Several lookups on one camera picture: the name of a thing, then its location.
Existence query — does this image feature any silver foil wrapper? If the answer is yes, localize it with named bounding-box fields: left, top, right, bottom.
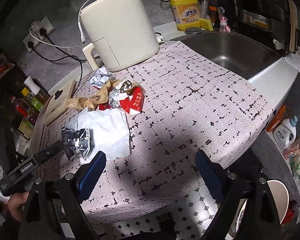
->
left=61, top=127, right=91, bottom=161

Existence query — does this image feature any white paper napkin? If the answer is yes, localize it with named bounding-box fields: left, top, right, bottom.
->
left=67, top=108, right=130, bottom=164

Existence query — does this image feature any brown paper bag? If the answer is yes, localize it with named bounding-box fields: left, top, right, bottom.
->
left=66, top=80, right=121, bottom=111

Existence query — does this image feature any red and white carton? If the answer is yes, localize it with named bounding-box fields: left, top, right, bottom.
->
left=98, top=84, right=145, bottom=115

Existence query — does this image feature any white printed paper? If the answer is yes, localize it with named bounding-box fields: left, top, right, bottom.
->
left=89, top=67, right=115, bottom=89

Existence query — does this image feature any colourful snack wrapper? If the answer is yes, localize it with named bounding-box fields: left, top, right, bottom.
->
left=108, top=80, right=133, bottom=108

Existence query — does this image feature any white paper trash bucket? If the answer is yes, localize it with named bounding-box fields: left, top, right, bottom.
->
left=225, top=179, right=289, bottom=239

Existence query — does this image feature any person's left hand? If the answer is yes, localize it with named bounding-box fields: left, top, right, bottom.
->
left=7, top=191, right=29, bottom=222

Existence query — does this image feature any patterned pink table cloth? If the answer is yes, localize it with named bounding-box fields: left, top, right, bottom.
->
left=41, top=42, right=258, bottom=224

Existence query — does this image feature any red cap sauce bottle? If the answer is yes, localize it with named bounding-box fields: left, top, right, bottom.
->
left=10, top=95, right=38, bottom=128

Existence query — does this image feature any white laundry detergent bottle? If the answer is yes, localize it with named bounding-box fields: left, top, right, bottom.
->
left=273, top=116, right=298, bottom=150

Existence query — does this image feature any green label oil bottle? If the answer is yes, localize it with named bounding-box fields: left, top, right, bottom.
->
left=21, top=87, right=49, bottom=112

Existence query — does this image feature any orange spray bottle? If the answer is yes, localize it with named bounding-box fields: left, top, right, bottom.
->
left=266, top=105, right=286, bottom=132

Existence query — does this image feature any white cabinet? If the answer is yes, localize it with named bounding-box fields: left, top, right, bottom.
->
left=247, top=56, right=300, bottom=140

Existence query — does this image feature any stainless steel sink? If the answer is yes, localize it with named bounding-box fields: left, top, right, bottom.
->
left=174, top=31, right=280, bottom=80

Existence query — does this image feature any white cloth on counter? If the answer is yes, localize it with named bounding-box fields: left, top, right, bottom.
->
left=283, top=53, right=300, bottom=74

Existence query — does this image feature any small pink bottle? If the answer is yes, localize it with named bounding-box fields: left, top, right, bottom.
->
left=218, top=7, right=231, bottom=33

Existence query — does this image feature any cream air fryer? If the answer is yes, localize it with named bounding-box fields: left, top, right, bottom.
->
left=80, top=0, right=159, bottom=72

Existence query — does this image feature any yellow sponge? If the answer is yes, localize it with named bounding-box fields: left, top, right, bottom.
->
left=199, top=18, right=214, bottom=31

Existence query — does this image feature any yellow dish soap bottle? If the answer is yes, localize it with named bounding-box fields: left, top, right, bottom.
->
left=170, top=0, right=200, bottom=31

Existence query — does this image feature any black dish rack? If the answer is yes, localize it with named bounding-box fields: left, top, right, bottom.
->
left=217, top=0, right=300, bottom=50

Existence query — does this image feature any wooden cutting board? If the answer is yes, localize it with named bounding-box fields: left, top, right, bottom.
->
left=288, top=0, right=298, bottom=54

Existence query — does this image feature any white power cable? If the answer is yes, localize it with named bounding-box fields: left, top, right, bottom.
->
left=29, top=0, right=108, bottom=49

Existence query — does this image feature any black power cable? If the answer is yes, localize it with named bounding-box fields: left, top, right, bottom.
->
left=32, top=29, right=84, bottom=91

